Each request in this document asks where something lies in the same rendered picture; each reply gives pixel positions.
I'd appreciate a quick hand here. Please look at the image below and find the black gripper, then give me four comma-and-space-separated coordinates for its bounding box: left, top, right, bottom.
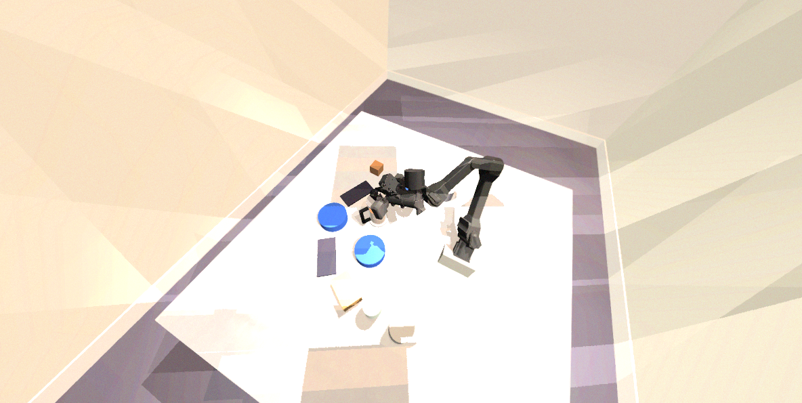
369, 173, 407, 219

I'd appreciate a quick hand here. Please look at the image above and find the glass french press coffee maker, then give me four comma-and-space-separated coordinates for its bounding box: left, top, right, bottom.
359, 189, 388, 227

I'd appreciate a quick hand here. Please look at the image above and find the orange cube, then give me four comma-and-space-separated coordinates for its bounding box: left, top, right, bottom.
370, 160, 383, 177

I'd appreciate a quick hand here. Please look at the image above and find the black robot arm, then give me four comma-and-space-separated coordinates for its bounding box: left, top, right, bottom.
379, 156, 504, 263

